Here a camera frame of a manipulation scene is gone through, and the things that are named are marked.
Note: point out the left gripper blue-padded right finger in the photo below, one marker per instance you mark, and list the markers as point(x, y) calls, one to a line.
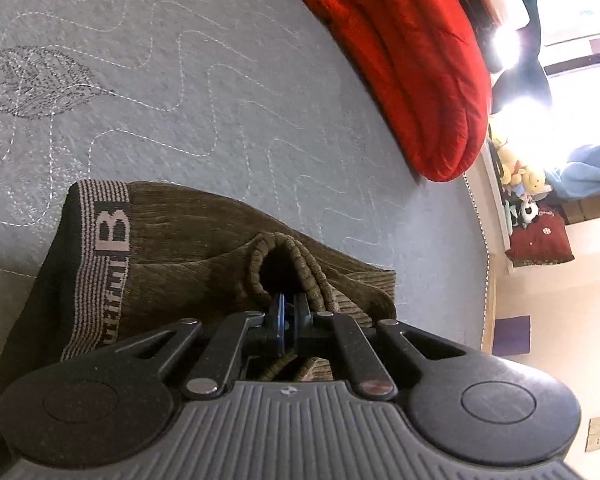
point(313, 333)

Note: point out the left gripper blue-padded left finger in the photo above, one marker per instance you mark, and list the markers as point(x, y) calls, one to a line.
point(268, 331)

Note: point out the purple foam block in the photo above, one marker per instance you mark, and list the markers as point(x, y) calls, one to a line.
point(512, 336)

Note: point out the panda plush toy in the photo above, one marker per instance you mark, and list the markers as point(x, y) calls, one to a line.
point(523, 213)

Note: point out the dark red cushion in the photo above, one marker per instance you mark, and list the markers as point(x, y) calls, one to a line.
point(544, 242)

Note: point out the yellow plush toy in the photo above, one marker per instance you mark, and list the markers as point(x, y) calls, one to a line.
point(518, 178)

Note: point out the red folded quilt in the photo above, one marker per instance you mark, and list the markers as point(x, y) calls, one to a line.
point(424, 68)

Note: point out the wall power outlet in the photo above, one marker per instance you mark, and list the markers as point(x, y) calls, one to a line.
point(592, 443)

